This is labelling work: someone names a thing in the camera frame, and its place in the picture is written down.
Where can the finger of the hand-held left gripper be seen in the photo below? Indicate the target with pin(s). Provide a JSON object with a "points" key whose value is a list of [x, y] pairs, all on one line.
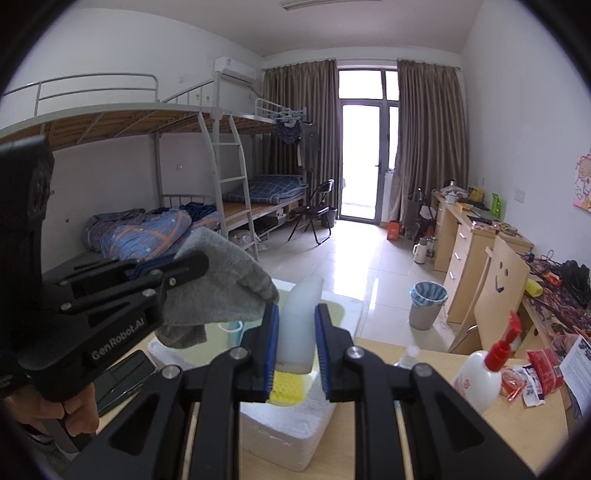
{"points": [[92, 272], [180, 270]]}

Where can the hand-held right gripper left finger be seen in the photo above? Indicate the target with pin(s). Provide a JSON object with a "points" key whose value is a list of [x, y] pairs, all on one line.
{"points": [[272, 350]]}

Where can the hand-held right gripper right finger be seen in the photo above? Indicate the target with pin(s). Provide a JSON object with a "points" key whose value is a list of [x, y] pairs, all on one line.
{"points": [[323, 350]]}

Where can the translucent white plastic bottle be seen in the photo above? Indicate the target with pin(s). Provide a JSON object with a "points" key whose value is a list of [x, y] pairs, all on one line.
{"points": [[300, 323]]}

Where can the grey sock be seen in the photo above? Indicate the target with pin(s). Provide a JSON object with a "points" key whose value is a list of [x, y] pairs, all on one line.
{"points": [[217, 286]]}

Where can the yellow foam net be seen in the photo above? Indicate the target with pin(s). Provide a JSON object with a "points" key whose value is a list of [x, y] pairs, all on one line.
{"points": [[288, 390]]}

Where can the white foam box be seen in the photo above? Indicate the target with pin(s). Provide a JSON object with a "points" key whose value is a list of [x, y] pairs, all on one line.
{"points": [[286, 434]]}

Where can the person's left hand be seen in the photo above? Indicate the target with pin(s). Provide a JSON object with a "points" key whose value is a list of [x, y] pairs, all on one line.
{"points": [[78, 413]]}

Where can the blue orange quilt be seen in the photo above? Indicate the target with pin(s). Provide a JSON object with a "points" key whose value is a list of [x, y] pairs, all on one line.
{"points": [[138, 233]]}

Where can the white bunk ladder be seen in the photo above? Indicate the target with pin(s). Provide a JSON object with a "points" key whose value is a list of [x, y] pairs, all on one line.
{"points": [[228, 180]]}

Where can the black smartphone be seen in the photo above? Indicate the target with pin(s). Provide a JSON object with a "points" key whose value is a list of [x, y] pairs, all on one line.
{"points": [[127, 378]]}

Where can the grey trash can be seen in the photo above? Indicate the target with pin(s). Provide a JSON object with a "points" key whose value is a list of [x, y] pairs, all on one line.
{"points": [[427, 309]]}

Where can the blue plaid bedding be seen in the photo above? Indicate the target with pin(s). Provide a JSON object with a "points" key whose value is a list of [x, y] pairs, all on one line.
{"points": [[268, 189]]}

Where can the metal bunk bed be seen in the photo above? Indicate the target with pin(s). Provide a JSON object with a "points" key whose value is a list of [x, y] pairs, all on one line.
{"points": [[263, 115], [115, 120]]}

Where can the black bucket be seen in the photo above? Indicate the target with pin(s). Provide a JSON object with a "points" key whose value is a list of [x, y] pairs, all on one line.
{"points": [[328, 218]]}

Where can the white thermos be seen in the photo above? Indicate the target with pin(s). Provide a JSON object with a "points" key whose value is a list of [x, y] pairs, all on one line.
{"points": [[419, 253]]}

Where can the orange bag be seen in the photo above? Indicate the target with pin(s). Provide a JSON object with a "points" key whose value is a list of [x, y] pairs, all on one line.
{"points": [[394, 230]]}

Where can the black folding chair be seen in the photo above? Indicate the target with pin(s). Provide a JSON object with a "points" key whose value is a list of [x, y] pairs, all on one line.
{"points": [[314, 207]]}

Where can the white lotion bottle red pump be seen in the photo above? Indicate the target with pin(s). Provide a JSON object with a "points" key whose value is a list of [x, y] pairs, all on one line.
{"points": [[478, 378]]}

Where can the wooden desk with drawers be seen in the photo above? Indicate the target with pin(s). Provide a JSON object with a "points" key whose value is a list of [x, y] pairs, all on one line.
{"points": [[461, 258]]}

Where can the black stand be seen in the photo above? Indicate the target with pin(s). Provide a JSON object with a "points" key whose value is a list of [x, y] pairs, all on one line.
{"points": [[420, 212]]}

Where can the dark hanging clothes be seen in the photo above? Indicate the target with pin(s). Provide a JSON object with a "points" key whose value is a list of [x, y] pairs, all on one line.
{"points": [[295, 138]]}

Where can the wooden chair with smiley face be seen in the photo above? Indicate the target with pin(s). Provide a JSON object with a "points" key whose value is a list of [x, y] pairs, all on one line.
{"points": [[503, 286]]}

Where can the orange snack packet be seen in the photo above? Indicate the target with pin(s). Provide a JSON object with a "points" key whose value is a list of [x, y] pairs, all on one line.
{"points": [[512, 385]]}

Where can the brown curtain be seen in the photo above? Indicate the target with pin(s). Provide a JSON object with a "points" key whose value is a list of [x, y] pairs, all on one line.
{"points": [[431, 138], [300, 101]]}

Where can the glass balcony door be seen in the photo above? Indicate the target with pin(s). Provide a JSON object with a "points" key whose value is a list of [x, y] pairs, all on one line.
{"points": [[367, 147]]}

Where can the white air conditioner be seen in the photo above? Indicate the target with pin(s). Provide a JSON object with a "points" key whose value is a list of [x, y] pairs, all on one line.
{"points": [[235, 69]]}

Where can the white snack packet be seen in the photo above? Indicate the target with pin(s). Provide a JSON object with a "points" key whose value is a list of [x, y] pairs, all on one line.
{"points": [[533, 392]]}

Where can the yellow pouch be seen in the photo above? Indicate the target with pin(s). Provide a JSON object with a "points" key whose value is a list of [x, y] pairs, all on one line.
{"points": [[533, 287]]}

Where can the red snack packet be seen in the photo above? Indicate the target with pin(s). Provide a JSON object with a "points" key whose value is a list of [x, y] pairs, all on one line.
{"points": [[547, 371]]}

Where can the green packet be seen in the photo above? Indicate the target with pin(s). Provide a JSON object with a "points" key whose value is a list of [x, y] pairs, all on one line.
{"points": [[496, 204]]}

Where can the desk with patterned cloth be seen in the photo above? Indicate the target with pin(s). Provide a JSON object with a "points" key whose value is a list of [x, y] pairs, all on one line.
{"points": [[563, 318]]}

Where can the printed paper sheet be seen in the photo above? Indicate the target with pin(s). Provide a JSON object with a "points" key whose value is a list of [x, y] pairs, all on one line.
{"points": [[577, 369]]}

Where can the black headphones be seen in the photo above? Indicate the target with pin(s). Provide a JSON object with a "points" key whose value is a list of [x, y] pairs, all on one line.
{"points": [[575, 277]]}

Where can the ceiling tube light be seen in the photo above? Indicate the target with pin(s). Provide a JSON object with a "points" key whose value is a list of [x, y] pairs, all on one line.
{"points": [[307, 3]]}

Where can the small white wall socket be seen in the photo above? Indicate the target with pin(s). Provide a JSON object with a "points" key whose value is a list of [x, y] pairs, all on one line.
{"points": [[520, 195]]}

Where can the cartoon wall picture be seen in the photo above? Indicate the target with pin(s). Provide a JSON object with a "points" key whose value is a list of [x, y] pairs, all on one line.
{"points": [[582, 182]]}

